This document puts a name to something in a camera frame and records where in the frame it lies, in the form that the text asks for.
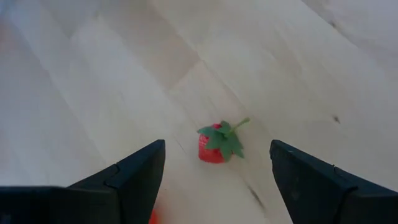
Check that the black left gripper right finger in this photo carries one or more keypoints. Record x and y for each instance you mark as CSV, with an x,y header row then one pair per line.
x,y
326,199

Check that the strawberry with big leaves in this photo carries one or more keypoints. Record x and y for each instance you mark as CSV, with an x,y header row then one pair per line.
x,y
211,154

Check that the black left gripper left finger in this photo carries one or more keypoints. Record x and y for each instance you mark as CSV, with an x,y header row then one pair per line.
x,y
93,202

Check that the small red strawberry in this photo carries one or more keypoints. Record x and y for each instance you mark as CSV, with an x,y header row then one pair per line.
x,y
154,219

